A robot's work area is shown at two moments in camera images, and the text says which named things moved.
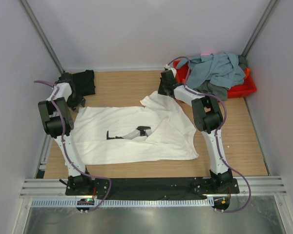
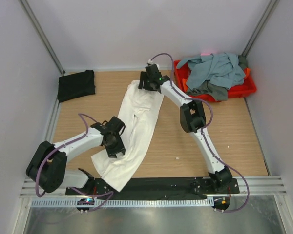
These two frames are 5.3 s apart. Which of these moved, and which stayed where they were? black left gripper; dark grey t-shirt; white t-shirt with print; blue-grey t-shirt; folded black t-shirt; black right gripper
Moved: black right gripper; black left gripper; white t-shirt with print
Stayed: folded black t-shirt; blue-grey t-shirt; dark grey t-shirt
